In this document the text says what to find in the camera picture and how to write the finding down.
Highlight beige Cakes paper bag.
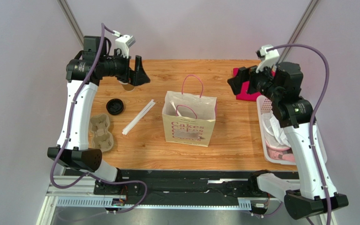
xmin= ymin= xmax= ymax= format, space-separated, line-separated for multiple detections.
xmin=162 ymin=75 xmax=217 ymax=147

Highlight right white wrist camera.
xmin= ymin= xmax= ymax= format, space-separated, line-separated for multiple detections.
xmin=255 ymin=45 xmax=280 ymax=73

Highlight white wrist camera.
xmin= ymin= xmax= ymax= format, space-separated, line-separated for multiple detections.
xmin=255 ymin=45 xmax=280 ymax=73
xmin=112 ymin=31 xmax=136 ymax=59

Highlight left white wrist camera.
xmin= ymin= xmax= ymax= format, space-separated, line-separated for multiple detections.
xmin=112 ymin=31 xmax=136 ymax=59

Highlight stack of black lids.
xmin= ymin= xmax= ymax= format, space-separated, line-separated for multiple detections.
xmin=106 ymin=98 xmax=124 ymax=115

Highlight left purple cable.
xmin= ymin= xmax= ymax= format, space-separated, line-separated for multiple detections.
xmin=49 ymin=23 xmax=148 ymax=214

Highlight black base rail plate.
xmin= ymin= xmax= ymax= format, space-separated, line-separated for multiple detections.
xmin=64 ymin=168 xmax=299 ymax=207

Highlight cardboard cup carrier tray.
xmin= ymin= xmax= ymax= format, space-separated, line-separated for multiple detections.
xmin=89 ymin=114 xmax=114 ymax=152

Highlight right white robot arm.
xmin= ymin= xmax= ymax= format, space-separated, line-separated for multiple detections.
xmin=227 ymin=62 xmax=349 ymax=220

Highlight white and pink clothes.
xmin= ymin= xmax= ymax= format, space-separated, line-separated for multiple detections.
xmin=261 ymin=112 xmax=295 ymax=163

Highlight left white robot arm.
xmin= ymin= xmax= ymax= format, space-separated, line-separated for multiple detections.
xmin=47 ymin=35 xmax=150 ymax=181

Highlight white plastic laundry basket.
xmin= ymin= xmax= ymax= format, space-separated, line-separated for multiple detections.
xmin=257 ymin=96 xmax=316 ymax=165

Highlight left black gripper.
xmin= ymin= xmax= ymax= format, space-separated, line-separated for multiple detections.
xmin=99 ymin=50 xmax=150 ymax=86

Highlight folded red t-shirt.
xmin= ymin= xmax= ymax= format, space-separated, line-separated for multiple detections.
xmin=227 ymin=66 xmax=274 ymax=101

